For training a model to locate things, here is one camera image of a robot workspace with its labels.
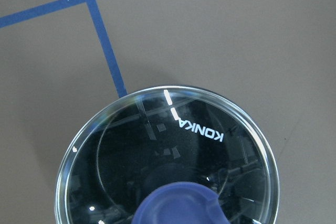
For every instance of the dark blue saucepan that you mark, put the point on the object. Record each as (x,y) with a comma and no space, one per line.
(123,98)

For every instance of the glass lid with blue knob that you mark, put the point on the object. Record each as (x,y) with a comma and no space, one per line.
(168,161)

